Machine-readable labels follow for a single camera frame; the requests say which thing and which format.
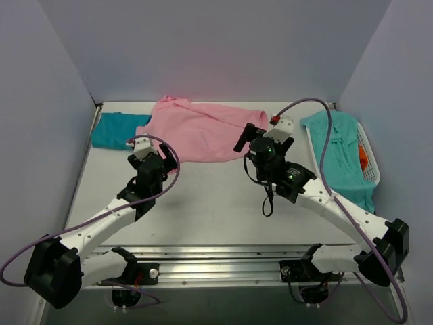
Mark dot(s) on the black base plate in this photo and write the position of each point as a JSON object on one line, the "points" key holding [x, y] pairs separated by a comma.
{"points": [[149, 272], [297, 270]]}

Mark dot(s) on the white plastic laundry basket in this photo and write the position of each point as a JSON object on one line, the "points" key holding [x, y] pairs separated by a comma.
{"points": [[370, 172]]}

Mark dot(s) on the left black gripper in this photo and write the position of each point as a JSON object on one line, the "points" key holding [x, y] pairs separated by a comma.
{"points": [[167, 154]]}

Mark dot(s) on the orange garment in basket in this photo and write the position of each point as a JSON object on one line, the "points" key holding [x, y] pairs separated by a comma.
{"points": [[363, 159]]}

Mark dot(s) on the pink t-shirt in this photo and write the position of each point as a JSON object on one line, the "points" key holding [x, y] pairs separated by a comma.
{"points": [[204, 133]]}

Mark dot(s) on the aluminium mounting rail frame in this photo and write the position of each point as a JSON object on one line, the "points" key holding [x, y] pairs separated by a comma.
{"points": [[229, 287]]}

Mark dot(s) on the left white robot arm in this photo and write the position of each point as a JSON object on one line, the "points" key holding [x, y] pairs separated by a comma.
{"points": [[61, 265]]}

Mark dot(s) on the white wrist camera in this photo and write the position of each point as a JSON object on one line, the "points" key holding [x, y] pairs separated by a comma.
{"points": [[142, 147], [281, 130]]}

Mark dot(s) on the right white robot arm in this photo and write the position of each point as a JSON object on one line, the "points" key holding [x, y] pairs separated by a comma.
{"points": [[379, 246]]}

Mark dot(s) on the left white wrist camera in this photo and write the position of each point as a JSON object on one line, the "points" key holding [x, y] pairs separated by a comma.
{"points": [[142, 147]]}

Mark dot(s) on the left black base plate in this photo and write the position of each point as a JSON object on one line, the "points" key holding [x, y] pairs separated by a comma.
{"points": [[149, 272]]}

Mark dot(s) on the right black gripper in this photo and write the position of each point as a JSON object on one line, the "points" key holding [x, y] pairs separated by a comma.
{"points": [[246, 134]]}

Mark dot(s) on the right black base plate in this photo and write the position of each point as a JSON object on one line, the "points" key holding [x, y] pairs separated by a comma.
{"points": [[297, 270]]}

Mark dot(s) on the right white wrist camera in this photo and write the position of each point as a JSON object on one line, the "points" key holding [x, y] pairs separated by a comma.
{"points": [[281, 130]]}

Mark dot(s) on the light turquoise t-shirt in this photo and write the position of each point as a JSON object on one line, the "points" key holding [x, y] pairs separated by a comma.
{"points": [[341, 165]]}

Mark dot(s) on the folded teal t-shirt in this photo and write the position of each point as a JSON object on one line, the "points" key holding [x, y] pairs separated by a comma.
{"points": [[114, 129]]}

